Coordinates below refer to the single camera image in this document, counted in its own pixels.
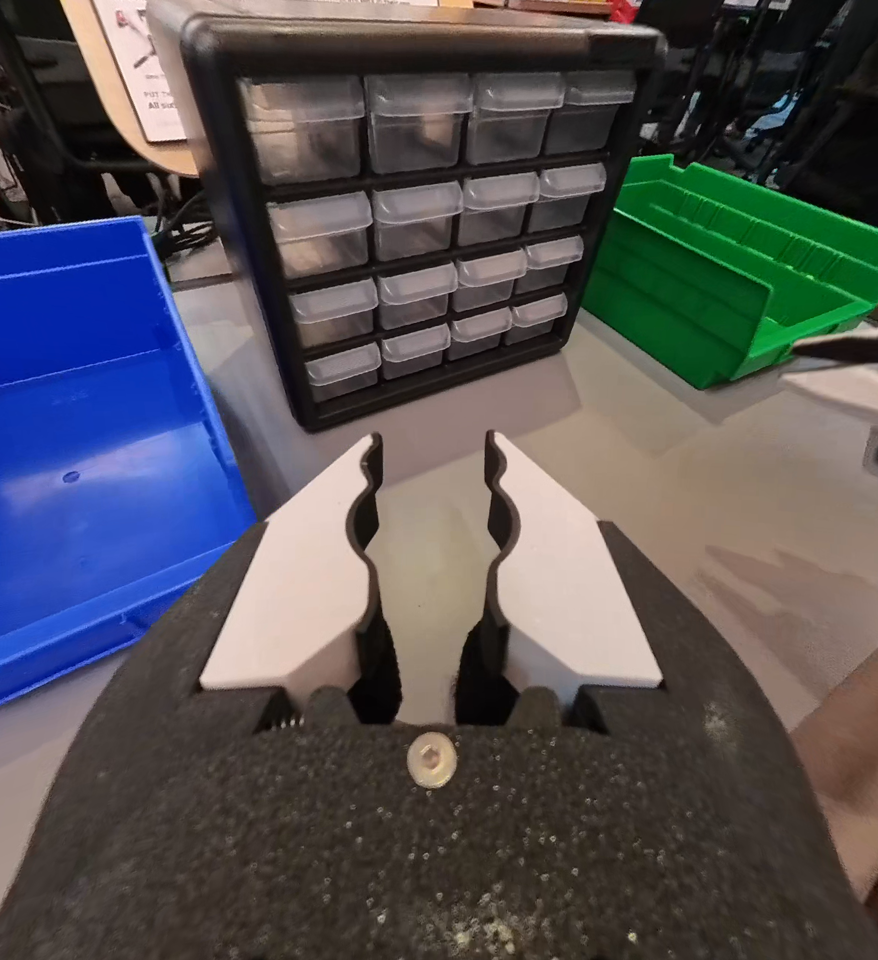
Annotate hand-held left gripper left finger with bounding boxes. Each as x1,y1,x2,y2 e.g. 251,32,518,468
199,432,401,705

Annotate black cable bundle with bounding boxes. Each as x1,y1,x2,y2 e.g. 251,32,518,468
149,186,209,258

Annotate white instruction sheet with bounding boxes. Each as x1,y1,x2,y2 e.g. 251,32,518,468
93,0,189,144

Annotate green plastic bin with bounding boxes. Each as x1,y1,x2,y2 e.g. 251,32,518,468
580,153,878,392

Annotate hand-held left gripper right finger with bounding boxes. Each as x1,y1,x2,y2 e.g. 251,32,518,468
455,429,665,712

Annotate black drawer cabinet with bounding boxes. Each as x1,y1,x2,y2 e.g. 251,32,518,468
145,3,669,435

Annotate blue plastic bin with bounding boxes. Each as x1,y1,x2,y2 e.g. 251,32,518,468
0,215,259,726

